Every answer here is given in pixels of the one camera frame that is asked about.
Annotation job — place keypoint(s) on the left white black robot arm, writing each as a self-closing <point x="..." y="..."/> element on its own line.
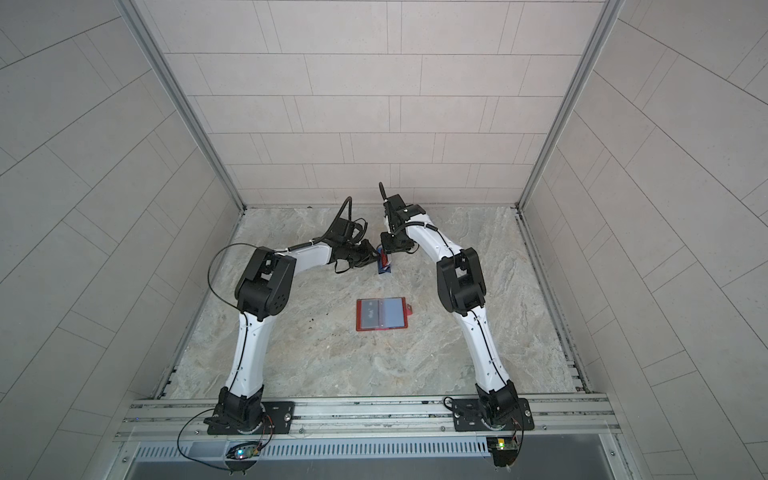
<point x="261" y="294"/>

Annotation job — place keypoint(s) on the red card holder wallet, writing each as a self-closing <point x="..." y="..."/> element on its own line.
<point x="378" y="314"/>

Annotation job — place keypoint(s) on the left green circuit board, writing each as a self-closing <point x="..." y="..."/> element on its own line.
<point x="244" y="451"/>

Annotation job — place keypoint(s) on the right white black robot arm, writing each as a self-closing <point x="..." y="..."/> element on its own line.
<point x="461" y="290"/>

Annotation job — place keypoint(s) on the aluminium mounting rail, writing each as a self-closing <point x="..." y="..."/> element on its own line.
<point x="372" y="417"/>

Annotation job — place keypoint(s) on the right circuit board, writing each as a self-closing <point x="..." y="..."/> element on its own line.
<point x="504" y="451"/>

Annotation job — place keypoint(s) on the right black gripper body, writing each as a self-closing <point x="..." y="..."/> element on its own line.
<point x="397" y="242"/>

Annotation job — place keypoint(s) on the white ventilation grille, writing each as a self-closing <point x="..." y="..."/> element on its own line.
<point x="329" y="448"/>

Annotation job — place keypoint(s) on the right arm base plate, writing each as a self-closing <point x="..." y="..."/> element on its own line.
<point x="471" y="415"/>

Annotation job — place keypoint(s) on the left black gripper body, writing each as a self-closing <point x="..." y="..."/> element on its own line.
<point x="356" y="254"/>

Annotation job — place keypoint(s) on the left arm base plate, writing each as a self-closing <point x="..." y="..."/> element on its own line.
<point x="270" y="417"/>

